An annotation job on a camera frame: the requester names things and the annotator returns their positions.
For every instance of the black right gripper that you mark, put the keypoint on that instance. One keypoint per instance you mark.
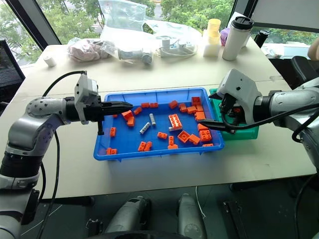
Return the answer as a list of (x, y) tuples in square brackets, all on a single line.
[(229, 104)]

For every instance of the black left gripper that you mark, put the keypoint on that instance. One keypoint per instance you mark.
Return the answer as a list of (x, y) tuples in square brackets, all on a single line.
[(93, 113)]

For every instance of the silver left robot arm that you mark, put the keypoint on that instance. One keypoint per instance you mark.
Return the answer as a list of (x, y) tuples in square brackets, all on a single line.
[(30, 124)]

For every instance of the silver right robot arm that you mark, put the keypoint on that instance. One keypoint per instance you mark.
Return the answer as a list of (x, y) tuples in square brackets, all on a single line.
[(294, 104)]

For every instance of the person's bare forearm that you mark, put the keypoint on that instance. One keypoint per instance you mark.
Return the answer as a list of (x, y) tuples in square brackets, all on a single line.
[(314, 49)]

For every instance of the green plastic bin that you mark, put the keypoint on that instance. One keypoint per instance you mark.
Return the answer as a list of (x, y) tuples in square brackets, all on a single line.
[(244, 133)]

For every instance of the blue plastic tray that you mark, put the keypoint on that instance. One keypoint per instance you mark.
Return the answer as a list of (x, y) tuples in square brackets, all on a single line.
[(129, 139)]

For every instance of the grey brick pieces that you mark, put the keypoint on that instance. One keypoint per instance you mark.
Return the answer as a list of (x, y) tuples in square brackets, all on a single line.
[(145, 128)]

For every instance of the large orange studded plate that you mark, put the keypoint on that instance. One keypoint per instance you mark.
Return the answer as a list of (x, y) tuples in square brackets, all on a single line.
[(175, 121)]

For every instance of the white cylindrical device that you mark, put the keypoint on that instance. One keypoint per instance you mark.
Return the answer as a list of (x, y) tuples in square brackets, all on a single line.
[(134, 55)]

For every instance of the white square container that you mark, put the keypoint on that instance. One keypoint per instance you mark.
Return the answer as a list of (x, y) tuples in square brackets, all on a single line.
[(211, 49)]

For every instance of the plastic bag with pink cloth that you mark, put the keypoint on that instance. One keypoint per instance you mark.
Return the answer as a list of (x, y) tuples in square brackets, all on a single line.
[(87, 51)]

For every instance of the white tumbler with black lid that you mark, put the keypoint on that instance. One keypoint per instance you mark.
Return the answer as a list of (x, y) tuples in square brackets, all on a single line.
[(235, 42)]

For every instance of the purple bag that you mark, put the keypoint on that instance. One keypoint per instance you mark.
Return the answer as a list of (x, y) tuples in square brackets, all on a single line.
[(224, 37)]

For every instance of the small white roll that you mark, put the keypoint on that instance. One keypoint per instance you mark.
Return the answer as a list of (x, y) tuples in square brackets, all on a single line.
[(49, 61)]

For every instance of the yellow plastic cup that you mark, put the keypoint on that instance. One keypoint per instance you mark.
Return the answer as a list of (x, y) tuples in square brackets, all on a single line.
[(214, 30)]

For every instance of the black bottle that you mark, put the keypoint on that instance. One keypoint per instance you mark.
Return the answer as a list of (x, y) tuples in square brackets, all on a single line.
[(261, 37)]

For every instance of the large clear plastic bag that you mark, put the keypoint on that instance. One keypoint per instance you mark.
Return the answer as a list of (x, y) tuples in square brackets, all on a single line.
[(124, 20)]

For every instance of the black office chair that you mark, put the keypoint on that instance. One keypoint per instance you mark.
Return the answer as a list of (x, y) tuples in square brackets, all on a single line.
[(302, 72)]

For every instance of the black table leg bar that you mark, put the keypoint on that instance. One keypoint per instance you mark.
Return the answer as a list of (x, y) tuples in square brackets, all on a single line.
[(69, 201)]

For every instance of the grey rounded robot leg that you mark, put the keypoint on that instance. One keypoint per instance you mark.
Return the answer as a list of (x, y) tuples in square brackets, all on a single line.
[(129, 214), (190, 216)]

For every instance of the black mesh chair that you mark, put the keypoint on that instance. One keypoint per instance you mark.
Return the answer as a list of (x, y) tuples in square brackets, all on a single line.
[(8, 72)]

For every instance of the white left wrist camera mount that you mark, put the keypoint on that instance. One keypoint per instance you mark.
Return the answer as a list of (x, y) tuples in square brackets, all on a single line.
[(86, 87)]

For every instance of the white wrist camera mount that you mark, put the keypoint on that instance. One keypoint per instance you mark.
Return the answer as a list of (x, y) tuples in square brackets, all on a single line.
[(239, 82), (86, 87)]

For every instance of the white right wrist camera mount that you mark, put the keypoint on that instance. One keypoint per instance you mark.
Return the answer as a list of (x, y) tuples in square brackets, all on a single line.
[(239, 82)]

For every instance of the black metal floor bracket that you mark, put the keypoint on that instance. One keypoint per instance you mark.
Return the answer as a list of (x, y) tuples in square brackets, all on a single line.
[(233, 219)]

